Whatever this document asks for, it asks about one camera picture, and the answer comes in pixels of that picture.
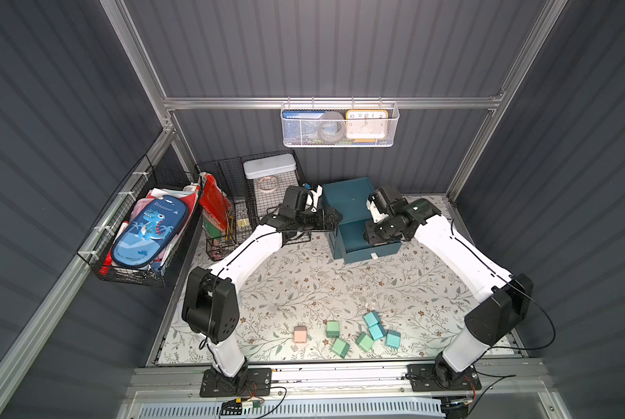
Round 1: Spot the teal drawer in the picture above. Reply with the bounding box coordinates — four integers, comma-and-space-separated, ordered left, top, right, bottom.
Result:
328, 220, 402, 265

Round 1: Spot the teal plug cube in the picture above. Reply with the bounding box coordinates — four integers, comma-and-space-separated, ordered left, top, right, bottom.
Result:
363, 311, 381, 328
368, 323, 387, 341
385, 330, 401, 349

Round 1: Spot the blue dinosaur pencil case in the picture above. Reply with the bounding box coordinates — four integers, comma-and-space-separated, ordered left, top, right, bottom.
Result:
110, 195, 189, 270

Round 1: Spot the white wire wall basket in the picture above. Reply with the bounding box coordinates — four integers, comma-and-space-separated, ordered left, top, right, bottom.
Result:
280, 99, 400, 148

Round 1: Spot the green plug cube right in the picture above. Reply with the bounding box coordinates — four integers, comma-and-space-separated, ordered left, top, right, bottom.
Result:
356, 332, 375, 353

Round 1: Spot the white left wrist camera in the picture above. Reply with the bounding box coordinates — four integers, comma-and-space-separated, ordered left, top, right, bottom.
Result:
301, 183, 323, 212

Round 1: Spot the red packet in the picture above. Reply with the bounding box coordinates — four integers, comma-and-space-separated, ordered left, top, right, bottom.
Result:
199, 172, 231, 238

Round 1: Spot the yellow alarm clock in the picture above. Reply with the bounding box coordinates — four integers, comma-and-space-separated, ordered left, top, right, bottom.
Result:
346, 109, 389, 141

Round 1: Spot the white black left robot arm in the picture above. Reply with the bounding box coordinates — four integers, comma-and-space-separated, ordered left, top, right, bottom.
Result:
180, 185, 342, 382

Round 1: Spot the grey tape roll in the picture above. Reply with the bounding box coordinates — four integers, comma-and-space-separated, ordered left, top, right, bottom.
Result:
318, 111, 346, 144

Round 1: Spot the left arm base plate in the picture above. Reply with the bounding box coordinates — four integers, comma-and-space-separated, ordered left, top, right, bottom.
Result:
199, 368, 272, 398

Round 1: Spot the green plug cube front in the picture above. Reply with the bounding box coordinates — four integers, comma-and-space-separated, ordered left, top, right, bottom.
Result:
331, 338, 350, 359

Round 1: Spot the pink plug cube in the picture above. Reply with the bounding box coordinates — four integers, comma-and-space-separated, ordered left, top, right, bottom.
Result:
293, 326, 308, 344

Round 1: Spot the green plug cube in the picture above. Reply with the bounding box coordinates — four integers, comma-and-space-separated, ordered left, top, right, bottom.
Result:
326, 321, 340, 339
356, 332, 375, 353
331, 338, 350, 359

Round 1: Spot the white lidded box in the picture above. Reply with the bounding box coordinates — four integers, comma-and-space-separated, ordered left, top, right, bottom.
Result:
243, 153, 297, 180

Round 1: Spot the black wire side basket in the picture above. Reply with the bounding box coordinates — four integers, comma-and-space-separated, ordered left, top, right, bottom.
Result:
78, 158, 201, 287

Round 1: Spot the blue box in basket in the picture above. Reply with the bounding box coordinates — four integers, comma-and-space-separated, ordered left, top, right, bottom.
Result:
281, 110, 324, 147

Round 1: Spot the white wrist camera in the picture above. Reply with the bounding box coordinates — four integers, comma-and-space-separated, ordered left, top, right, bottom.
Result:
367, 201, 389, 223
301, 183, 323, 212

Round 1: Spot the teal two-drawer cabinet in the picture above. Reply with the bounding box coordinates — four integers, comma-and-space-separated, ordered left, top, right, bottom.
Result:
321, 176, 392, 261

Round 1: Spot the teal plug cube top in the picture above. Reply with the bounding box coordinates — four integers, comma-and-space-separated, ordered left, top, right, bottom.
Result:
363, 311, 381, 328

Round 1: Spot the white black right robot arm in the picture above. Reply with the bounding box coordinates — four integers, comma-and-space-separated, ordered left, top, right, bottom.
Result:
364, 187, 534, 386

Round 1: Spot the black wire desk rack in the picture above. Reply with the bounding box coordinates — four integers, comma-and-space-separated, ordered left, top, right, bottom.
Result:
197, 151, 305, 261

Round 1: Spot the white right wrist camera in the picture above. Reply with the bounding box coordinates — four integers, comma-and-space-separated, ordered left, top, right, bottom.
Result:
367, 201, 389, 223

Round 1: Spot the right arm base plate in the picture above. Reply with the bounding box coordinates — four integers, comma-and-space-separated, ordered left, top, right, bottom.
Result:
405, 363, 482, 392

